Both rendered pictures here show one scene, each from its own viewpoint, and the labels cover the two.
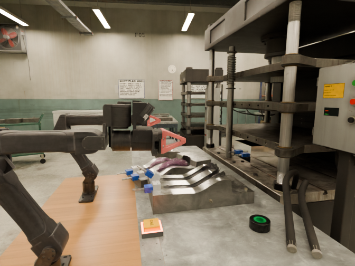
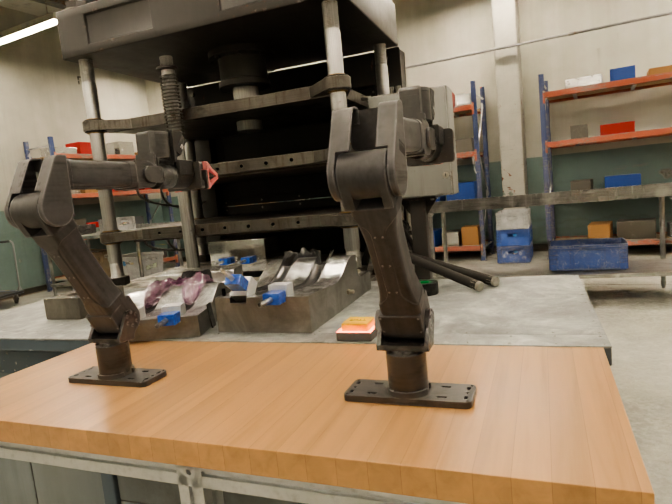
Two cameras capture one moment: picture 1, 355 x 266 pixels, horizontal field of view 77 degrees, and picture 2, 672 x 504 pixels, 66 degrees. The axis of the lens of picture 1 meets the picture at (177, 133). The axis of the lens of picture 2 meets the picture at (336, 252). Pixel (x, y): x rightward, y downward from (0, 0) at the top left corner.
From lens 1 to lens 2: 110 cm
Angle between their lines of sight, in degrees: 56
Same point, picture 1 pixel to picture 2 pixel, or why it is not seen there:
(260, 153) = (273, 250)
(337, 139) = (412, 184)
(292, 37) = (337, 50)
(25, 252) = (286, 424)
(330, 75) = not seen: hidden behind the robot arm
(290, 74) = (343, 102)
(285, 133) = not seen: hidden behind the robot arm
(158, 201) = (313, 306)
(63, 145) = (418, 139)
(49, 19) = not seen: outside the picture
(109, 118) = (421, 106)
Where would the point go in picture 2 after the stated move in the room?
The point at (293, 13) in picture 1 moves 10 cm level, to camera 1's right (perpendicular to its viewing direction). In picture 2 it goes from (333, 17) to (348, 22)
